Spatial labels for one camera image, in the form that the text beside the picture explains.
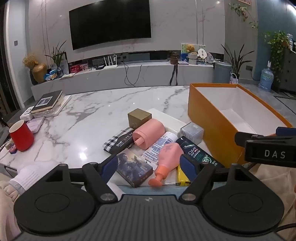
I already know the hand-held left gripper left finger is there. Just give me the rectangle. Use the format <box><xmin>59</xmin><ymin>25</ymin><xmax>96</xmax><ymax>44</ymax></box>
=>
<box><xmin>44</xmin><ymin>154</ymin><xmax>118</xmax><ymax>203</ymax></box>

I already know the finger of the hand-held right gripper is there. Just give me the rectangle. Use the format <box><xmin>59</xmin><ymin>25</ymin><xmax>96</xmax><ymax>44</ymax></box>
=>
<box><xmin>275</xmin><ymin>127</ymin><xmax>296</xmax><ymax>137</ymax></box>
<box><xmin>234</xmin><ymin>132</ymin><xmax>277</xmax><ymax>148</ymax></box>

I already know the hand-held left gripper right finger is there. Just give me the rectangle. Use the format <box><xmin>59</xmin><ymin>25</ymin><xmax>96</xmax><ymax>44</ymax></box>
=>
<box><xmin>179</xmin><ymin>154</ymin><xmax>255</xmax><ymax>204</ymax></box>

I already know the plaid glasses case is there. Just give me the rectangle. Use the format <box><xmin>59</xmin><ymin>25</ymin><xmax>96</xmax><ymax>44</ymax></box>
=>
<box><xmin>103</xmin><ymin>127</ymin><xmax>135</xmax><ymax>155</ymax></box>

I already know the clear plastic cube box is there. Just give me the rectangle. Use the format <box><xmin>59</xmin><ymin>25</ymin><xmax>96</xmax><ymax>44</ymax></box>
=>
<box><xmin>178</xmin><ymin>122</ymin><xmax>205</xmax><ymax>144</ymax></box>

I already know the white squeeze tube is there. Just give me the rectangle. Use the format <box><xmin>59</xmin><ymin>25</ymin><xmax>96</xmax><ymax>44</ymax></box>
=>
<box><xmin>141</xmin><ymin>131</ymin><xmax>179</xmax><ymax>166</ymax></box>

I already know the orange cardboard box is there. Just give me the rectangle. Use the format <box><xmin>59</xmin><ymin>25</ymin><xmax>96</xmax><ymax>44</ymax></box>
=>
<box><xmin>188</xmin><ymin>83</ymin><xmax>294</xmax><ymax>168</ymax></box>

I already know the pink cylindrical spout bottle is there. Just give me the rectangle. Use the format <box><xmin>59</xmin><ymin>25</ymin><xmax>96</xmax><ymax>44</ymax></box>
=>
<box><xmin>132</xmin><ymin>119</ymin><xmax>165</xmax><ymax>150</ymax></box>

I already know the brown cube box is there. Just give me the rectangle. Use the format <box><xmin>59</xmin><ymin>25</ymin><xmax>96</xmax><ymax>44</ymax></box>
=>
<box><xmin>128</xmin><ymin>108</ymin><xmax>152</xmax><ymax>130</ymax></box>

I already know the yellow plastic tool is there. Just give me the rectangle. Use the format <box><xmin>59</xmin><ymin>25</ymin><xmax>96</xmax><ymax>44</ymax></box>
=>
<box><xmin>166</xmin><ymin>165</ymin><xmax>190</xmax><ymax>186</ymax></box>

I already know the dark green shampoo bottle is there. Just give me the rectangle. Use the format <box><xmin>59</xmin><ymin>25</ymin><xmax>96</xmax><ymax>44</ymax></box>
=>
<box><xmin>176</xmin><ymin>136</ymin><xmax>225</xmax><ymax>169</ymax></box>

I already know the pink pump bottle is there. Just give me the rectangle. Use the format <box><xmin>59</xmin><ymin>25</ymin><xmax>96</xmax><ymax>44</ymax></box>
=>
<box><xmin>148</xmin><ymin>142</ymin><xmax>184</xmax><ymax>187</ymax></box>

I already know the dark picture box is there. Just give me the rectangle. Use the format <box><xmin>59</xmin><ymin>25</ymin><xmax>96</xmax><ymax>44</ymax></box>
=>
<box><xmin>116</xmin><ymin>148</ymin><xmax>153</xmax><ymax>188</ymax></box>

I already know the beige cloth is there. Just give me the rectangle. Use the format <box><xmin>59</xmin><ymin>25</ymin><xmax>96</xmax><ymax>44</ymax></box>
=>
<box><xmin>243</xmin><ymin>162</ymin><xmax>296</xmax><ymax>232</ymax></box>

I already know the blue water jug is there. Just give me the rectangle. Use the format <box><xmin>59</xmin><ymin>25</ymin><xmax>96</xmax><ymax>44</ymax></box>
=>
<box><xmin>258</xmin><ymin>68</ymin><xmax>275</xmax><ymax>92</ymax></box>

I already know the dark drawer cabinet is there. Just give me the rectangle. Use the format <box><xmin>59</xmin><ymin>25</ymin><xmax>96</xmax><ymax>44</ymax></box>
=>
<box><xmin>279</xmin><ymin>48</ymin><xmax>296</xmax><ymax>93</ymax></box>

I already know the grey trash bin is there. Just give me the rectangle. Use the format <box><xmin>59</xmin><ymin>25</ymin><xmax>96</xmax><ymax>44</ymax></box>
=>
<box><xmin>213</xmin><ymin>61</ymin><xmax>233</xmax><ymax>83</ymax></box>

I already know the potted broad-leaf plant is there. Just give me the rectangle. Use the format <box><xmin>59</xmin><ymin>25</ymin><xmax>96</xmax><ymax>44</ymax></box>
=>
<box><xmin>221</xmin><ymin>44</ymin><xmax>255</xmax><ymax>77</ymax></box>

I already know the white book stack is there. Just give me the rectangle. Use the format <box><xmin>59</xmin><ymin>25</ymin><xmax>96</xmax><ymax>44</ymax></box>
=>
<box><xmin>35</xmin><ymin>95</ymin><xmax>72</xmax><ymax>118</ymax></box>

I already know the hanging ivy plant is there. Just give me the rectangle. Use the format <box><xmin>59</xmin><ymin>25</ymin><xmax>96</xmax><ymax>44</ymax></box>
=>
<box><xmin>264</xmin><ymin>31</ymin><xmax>290</xmax><ymax>82</ymax></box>

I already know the white sock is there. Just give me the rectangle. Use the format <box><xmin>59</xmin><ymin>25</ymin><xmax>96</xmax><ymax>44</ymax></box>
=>
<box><xmin>9</xmin><ymin>162</ymin><xmax>48</xmax><ymax>197</ymax></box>

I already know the purple case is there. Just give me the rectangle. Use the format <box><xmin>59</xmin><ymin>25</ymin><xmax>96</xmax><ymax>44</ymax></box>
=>
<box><xmin>26</xmin><ymin>116</ymin><xmax>45</xmax><ymax>134</ymax></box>

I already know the black book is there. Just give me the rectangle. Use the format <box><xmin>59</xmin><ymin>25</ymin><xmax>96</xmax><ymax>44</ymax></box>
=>
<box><xmin>31</xmin><ymin>90</ymin><xmax>63</xmax><ymax>114</ymax></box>

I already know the red cup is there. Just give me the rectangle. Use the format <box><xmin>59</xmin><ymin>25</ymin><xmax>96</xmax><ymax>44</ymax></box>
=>
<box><xmin>9</xmin><ymin>120</ymin><xmax>35</xmax><ymax>152</ymax></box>

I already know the round white fan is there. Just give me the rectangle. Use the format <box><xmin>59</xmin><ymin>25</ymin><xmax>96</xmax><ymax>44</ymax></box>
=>
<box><xmin>196</xmin><ymin>47</ymin><xmax>208</xmax><ymax>61</ymax></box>

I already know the white marble tv cabinet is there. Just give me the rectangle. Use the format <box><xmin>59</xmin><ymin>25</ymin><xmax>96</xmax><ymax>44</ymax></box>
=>
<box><xmin>31</xmin><ymin>61</ymin><xmax>214</xmax><ymax>99</ymax></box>

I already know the small white box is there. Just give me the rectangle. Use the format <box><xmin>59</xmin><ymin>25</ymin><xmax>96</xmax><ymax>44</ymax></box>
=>
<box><xmin>20</xmin><ymin>105</ymin><xmax>35</xmax><ymax>120</ymax></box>

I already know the white router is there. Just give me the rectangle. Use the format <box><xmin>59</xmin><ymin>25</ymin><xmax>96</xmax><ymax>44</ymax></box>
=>
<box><xmin>103</xmin><ymin>54</ymin><xmax>118</xmax><ymax>70</ymax></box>

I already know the red gift box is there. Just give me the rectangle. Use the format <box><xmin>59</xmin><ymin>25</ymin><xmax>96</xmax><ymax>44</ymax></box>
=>
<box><xmin>69</xmin><ymin>64</ymin><xmax>90</xmax><ymax>72</ymax></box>

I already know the blue snack packet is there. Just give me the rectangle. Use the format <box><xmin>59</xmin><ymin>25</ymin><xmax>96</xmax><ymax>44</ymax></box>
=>
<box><xmin>44</xmin><ymin>68</ymin><xmax>63</xmax><ymax>81</ymax></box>

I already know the pink fuzzy cloth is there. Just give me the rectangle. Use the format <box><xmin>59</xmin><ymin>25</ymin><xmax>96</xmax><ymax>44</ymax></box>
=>
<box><xmin>0</xmin><ymin>180</ymin><xmax>22</xmax><ymax>241</ymax></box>

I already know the gold vase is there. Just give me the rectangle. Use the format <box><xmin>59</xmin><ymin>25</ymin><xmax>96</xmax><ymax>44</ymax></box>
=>
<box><xmin>32</xmin><ymin>64</ymin><xmax>48</xmax><ymax>84</ymax></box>

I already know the potted grass plant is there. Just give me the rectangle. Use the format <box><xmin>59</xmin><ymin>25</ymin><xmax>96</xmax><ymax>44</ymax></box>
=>
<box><xmin>44</xmin><ymin>40</ymin><xmax>68</xmax><ymax>70</ymax></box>

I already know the dried flower bunch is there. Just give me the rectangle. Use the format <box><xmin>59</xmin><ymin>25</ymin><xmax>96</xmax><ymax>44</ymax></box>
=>
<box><xmin>22</xmin><ymin>54</ymin><xmax>39</xmax><ymax>69</ymax></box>

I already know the black television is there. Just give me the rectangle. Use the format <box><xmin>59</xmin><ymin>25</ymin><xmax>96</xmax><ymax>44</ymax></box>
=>
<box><xmin>69</xmin><ymin>0</ymin><xmax>152</xmax><ymax>51</ymax></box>

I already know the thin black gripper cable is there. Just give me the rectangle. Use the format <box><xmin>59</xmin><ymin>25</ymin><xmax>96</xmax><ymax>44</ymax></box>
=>
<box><xmin>275</xmin><ymin>222</ymin><xmax>296</xmax><ymax>232</ymax></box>

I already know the white charging cable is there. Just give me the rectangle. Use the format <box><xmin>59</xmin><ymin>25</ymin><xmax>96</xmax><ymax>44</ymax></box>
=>
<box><xmin>0</xmin><ymin>138</ymin><xmax>12</xmax><ymax>161</ymax></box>

